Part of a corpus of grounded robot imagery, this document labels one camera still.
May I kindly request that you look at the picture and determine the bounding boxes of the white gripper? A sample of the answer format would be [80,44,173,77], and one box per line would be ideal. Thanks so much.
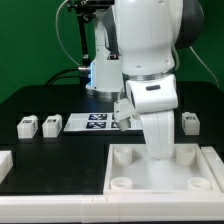
[126,74,178,159]

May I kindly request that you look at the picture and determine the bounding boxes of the white square table top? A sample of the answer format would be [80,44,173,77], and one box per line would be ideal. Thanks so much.
[103,144,223,194]

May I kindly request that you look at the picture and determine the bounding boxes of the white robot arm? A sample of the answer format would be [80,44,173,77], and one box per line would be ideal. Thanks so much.
[87,0,203,159]

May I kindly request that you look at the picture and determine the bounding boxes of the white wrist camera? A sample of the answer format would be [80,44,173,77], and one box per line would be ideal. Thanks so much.
[114,98,139,131]

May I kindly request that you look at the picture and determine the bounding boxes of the grey cable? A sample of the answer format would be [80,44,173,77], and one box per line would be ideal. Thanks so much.
[54,0,82,68]

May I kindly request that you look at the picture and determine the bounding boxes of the white marker base plate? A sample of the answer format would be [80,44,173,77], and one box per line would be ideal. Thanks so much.
[63,112,145,133]

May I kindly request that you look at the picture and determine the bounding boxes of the white obstacle wall right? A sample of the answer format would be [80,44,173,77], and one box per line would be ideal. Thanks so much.
[201,146,224,193]

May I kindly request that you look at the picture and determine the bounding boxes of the white obstacle wall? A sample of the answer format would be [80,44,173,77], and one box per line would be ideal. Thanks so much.
[0,151,13,184]
[0,193,224,223]
[201,146,224,193]

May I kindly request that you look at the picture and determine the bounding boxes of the black cables at base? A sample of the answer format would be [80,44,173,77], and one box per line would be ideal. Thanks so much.
[44,68,88,86]

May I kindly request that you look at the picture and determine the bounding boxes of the black camera stand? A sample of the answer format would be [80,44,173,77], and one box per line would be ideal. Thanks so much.
[65,0,116,68]

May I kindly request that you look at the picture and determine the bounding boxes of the white obstacle wall front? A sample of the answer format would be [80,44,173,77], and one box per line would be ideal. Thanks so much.
[0,193,224,223]

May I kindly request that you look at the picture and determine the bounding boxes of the white obstacle wall left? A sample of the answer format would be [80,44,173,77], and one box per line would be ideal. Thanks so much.
[0,151,13,184]

